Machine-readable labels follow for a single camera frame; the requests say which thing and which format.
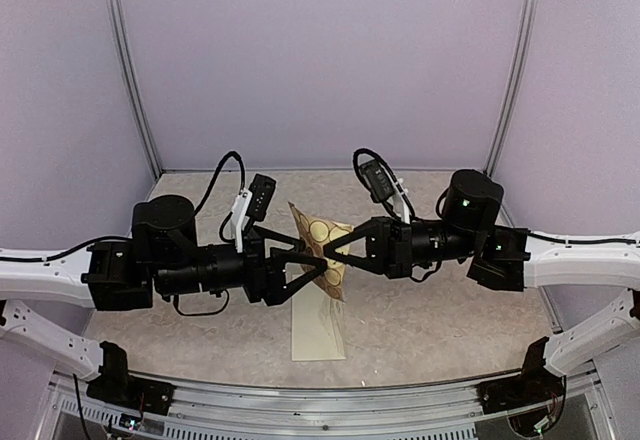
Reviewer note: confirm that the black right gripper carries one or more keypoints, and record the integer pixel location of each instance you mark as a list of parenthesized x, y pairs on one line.
[(389, 247)]

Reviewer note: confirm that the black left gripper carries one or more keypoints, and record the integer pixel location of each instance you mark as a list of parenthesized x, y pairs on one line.
[(257, 286)]

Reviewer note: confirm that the brown sticker sheet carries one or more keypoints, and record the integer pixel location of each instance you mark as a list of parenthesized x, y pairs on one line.
[(316, 233)]

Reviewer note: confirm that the cream paper envelope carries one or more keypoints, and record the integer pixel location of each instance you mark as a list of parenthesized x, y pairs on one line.
[(317, 326)]

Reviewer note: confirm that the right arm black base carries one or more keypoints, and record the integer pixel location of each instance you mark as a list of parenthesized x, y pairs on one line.
[(533, 384)]

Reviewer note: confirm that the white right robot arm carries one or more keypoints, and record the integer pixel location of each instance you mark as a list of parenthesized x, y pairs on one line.
[(505, 259)]

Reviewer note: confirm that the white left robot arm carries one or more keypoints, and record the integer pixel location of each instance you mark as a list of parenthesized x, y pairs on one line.
[(161, 257)]

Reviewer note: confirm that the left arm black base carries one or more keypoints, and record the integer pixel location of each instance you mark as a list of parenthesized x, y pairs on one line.
[(117, 386)]

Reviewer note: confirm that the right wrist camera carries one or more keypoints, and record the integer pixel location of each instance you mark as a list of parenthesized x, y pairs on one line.
[(386, 190)]

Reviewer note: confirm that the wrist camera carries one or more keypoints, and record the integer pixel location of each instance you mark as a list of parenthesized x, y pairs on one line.
[(386, 190), (250, 206)]

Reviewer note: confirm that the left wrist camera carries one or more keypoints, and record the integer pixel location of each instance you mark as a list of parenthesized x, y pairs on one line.
[(250, 206)]

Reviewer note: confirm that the right aluminium frame post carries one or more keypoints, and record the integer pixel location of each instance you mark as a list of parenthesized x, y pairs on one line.
[(514, 80)]

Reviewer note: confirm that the aluminium frame post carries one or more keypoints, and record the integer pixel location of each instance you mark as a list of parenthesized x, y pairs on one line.
[(117, 21), (514, 80)]

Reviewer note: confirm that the left aluminium frame post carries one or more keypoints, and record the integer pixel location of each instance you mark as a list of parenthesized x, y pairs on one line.
[(117, 21)]

